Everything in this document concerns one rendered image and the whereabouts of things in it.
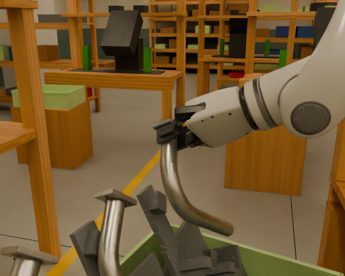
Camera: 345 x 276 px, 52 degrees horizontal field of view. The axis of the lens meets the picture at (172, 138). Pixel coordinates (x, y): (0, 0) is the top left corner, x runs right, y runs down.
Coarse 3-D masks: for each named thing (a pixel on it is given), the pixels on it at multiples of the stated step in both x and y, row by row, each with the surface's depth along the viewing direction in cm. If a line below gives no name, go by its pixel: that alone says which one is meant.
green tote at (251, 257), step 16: (144, 240) 81; (208, 240) 83; (224, 240) 81; (128, 256) 76; (144, 256) 81; (160, 256) 89; (240, 256) 80; (256, 256) 78; (272, 256) 76; (128, 272) 76; (256, 272) 79; (272, 272) 77; (288, 272) 75; (304, 272) 73; (320, 272) 72; (336, 272) 71
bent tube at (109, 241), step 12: (108, 192) 53; (120, 192) 54; (108, 204) 54; (120, 204) 54; (132, 204) 56; (108, 216) 53; (120, 216) 53; (108, 228) 52; (120, 228) 53; (108, 240) 51; (108, 252) 50; (108, 264) 50
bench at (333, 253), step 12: (336, 192) 128; (336, 204) 138; (324, 216) 144; (336, 216) 134; (324, 228) 143; (336, 228) 136; (324, 240) 141; (336, 240) 137; (324, 252) 140; (336, 252) 139; (324, 264) 141; (336, 264) 140
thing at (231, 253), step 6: (228, 246) 79; (234, 246) 78; (222, 252) 79; (228, 252) 79; (234, 252) 78; (222, 258) 79; (228, 258) 78; (234, 258) 77; (234, 264) 77; (240, 264) 77
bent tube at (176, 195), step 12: (168, 120) 64; (168, 144) 63; (168, 156) 62; (168, 168) 61; (168, 180) 60; (168, 192) 61; (180, 192) 61; (180, 204) 61; (180, 216) 63; (192, 216) 63; (204, 216) 66; (216, 228) 70; (228, 228) 73
